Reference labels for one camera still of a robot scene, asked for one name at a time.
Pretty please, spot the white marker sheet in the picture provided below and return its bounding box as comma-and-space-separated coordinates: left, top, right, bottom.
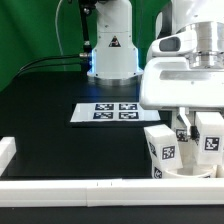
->
71, 102, 160, 123

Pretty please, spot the white fence bar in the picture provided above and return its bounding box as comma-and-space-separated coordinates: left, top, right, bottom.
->
0, 137, 16, 176
0, 178, 224, 207

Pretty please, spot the white round stool seat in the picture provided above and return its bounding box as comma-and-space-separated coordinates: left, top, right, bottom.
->
152, 146, 224, 180

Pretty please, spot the white left fence bar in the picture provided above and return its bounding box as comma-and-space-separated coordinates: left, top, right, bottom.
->
0, 137, 16, 176

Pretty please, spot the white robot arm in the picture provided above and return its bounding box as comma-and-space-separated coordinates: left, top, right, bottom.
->
88, 0, 224, 134

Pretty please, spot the upper black cable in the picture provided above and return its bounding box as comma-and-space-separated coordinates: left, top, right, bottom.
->
18, 53, 93, 73

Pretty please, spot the lower black cable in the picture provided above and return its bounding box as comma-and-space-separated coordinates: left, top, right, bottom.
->
17, 59, 92, 78

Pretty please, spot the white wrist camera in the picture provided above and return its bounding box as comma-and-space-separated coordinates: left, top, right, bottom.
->
146, 30, 197, 62

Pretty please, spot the black vertical cable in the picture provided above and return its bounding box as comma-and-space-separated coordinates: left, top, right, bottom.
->
78, 0, 98, 72

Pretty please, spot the white front fence bar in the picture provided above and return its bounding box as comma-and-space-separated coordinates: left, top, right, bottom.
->
0, 178, 224, 207

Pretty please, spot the grey thin cable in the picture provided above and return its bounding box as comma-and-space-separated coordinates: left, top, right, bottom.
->
54, 0, 68, 72

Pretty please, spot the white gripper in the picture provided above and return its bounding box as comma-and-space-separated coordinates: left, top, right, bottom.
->
139, 57, 224, 139

